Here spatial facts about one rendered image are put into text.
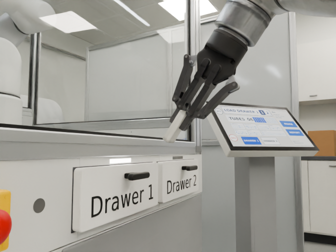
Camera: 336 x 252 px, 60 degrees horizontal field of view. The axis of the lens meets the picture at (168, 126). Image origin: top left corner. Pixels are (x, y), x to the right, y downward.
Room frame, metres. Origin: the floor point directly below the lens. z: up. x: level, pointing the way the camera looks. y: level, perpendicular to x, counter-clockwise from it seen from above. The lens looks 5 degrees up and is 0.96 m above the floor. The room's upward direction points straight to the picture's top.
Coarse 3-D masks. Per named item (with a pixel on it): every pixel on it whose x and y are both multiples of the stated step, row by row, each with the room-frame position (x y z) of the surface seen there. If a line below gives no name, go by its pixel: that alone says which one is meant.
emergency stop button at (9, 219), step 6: (0, 210) 0.32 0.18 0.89; (0, 216) 0.32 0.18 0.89; (6, 216) 0.33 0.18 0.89; (0, 222) 0.32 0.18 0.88; (6, 222) 0.33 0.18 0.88; (0, 228) 0.32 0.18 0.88; (6, 228) 0.33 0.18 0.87; (0, 234) 0.32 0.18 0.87; (6, 234) 0.33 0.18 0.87; (0, 240) 0.32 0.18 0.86
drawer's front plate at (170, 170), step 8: (176, 160) 0.90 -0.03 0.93; (184, 160) 0.94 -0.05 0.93; (192, 160) 1.00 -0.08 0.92; (160, 168) 0.80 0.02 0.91; (168, 168) 0.83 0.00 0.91; (176, 168) 0.88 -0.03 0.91; (160, 176) 0.80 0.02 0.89; (168, 176) 0.83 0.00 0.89; (176, 176) 0.88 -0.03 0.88; (184, 176) 0.94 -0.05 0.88; (192, 176) 1.00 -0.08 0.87; (160, 184) 0.80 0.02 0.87; (168, 184) 0.83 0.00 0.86; (176, 184) 0.88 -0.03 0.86; (184, 184) 0.94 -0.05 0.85; (192, 184) 1.00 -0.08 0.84; (160, 192) 0.80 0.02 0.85; (176, 192) 0.88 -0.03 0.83; (184, 192) 0.94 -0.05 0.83; (160, 200) 0.80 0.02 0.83; (168, 200) 0.83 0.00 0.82
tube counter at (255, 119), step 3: (246, 117) 1.41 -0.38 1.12; (249, 117) 1.42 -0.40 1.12; (252, 117) 1.43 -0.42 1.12; (255, 117) 1.43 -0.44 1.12; (258, 117) 1.44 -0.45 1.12; (261, 117) 1.45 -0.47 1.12; (264, 117) 1.46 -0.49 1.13; (267, 117) 1.47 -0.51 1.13; (270, 117) 1.48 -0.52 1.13; (249, 120) 1.40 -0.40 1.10; (252, 120) 1.41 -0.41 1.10; (255, 120) 1.42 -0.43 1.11; (258, 120) 1.42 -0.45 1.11; (261, 120) 1.43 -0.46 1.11; (264, 120) 1.44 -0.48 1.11; (267, 120) 1.45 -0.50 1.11; (270, 120) 1.46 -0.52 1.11; (273, 120) 1.47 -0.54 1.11; (276, 123) 1.46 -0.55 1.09
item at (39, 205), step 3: (39, 198) 0.45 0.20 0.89; (36, 201) 0.45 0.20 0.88; (39, 201) 0.45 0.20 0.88; (42, 201) 0.46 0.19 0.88; (33, 204) 0.44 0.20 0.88; (36, 204) 0.45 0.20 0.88; (39, 204) 0.45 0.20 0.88; (42, 204) 0.46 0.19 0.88; (33, 207) 0.44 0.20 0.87; (36, 207) 0.45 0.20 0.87; (39, 207) 0.45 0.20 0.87; (42, 207) 0.46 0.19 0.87; (36, 210) 0.45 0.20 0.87; (39, 210) 0.45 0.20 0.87
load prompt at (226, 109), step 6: (222, 108) 1.40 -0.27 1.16; (228, 108) 1.41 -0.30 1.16; (234, 108) 1.43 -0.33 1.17; (240, 108) 1.45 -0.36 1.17; (246, 108) 1.46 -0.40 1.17; (252, 108) 1.48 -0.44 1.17; (246, 114) 1.43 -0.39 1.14; (252, 114) 1.44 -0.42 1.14; (258, 114) 1.46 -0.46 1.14; (264, 114) 1.48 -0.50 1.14; (270, 114) 1.50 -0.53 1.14
